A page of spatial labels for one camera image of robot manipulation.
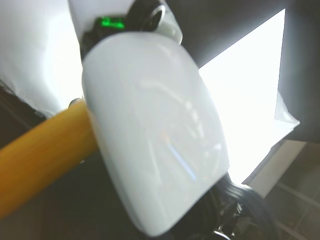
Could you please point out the white and black hand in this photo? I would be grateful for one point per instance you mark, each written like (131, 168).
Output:
(150, 125)

